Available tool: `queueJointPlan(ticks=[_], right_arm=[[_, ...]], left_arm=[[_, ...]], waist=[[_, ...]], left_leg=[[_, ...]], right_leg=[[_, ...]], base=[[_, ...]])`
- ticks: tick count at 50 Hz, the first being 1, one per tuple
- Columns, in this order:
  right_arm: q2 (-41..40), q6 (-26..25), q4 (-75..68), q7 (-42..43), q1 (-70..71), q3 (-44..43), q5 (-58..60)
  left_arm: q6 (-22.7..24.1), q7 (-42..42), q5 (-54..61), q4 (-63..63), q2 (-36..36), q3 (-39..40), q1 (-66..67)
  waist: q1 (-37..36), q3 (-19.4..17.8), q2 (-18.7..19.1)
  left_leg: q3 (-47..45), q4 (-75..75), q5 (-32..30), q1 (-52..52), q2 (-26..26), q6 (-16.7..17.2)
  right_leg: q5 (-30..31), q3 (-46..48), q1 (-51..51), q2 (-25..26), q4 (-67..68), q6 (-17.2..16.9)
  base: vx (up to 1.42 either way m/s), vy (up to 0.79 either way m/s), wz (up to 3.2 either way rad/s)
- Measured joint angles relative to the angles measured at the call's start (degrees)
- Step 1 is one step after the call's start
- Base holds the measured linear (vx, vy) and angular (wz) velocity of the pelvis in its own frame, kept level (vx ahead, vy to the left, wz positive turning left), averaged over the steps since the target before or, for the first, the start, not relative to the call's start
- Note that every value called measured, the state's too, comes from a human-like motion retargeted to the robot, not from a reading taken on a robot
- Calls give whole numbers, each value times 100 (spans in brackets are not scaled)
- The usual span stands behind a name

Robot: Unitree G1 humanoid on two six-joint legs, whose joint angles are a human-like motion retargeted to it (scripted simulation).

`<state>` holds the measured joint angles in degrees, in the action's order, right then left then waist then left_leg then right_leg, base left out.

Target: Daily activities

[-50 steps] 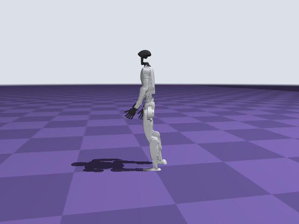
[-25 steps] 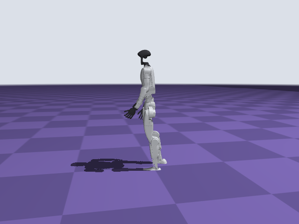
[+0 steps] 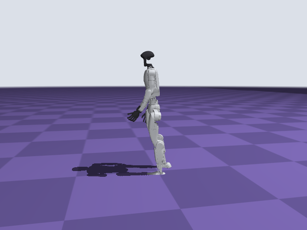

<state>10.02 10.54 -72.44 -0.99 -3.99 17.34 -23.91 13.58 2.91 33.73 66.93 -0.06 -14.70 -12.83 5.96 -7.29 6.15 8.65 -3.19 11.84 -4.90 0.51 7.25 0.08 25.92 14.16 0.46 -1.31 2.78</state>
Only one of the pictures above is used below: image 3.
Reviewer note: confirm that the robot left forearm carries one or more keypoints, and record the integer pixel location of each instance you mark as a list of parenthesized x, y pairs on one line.
[(145, 100)]

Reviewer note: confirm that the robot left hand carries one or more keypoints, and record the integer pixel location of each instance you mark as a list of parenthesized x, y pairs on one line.
[(134, 115)]

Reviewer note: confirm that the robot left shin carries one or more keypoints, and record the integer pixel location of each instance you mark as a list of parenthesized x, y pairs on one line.
[(159, 156)]

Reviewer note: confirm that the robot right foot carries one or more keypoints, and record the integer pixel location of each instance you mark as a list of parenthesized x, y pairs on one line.
[(167, 165)]

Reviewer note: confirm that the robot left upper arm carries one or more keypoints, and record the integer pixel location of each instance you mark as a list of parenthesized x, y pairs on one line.
[(151, 79)]

